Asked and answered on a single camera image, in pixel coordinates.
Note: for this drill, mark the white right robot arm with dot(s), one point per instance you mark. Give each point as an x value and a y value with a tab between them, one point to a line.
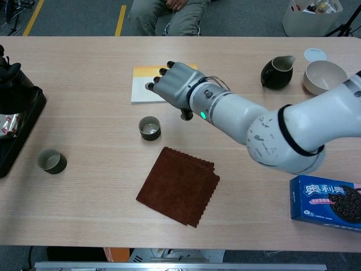
268	127

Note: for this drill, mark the yellow and white booklet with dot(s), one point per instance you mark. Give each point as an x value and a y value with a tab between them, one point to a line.
141	96

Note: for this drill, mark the white round lid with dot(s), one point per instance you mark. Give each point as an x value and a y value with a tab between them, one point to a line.
314	53

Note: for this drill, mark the orange brown round object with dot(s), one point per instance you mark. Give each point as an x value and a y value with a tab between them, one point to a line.
117	255

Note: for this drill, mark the white storage bin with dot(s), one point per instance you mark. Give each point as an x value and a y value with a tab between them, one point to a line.
307	24

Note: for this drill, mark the brown folded tea cloth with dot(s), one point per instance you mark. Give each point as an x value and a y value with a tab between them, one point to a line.
177	186

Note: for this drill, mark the black plastic tray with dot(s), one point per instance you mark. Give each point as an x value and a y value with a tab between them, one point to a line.
14	149

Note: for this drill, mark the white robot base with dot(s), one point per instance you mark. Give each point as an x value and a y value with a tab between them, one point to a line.
175	255

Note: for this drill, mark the black cast iron teapot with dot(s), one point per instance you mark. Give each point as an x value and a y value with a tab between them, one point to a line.
19	96

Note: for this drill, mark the chrome base stool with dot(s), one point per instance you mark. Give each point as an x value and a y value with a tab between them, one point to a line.
167	30

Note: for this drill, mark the dark cup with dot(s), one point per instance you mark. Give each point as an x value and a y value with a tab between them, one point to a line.
150	130
52	161

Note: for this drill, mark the blue Oreo cookie box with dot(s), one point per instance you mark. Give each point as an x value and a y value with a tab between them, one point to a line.
318	201

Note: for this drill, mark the aluminium profile rail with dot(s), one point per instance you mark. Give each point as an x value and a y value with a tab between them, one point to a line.
180	266

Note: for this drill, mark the person in khaki trousers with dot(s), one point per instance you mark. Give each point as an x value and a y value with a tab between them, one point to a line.
180	17

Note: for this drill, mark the white ceramic bowl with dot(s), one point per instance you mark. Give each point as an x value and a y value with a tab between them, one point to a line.
321	76

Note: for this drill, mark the dark pouring pitcher beige inside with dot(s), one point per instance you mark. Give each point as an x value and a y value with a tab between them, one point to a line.
277	79

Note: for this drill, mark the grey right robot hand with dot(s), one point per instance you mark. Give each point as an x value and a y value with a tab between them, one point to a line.
176	84

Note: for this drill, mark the black tripod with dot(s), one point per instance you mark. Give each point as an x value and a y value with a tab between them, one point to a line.
345	26

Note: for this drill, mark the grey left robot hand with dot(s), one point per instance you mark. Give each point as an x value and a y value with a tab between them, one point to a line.
7	70

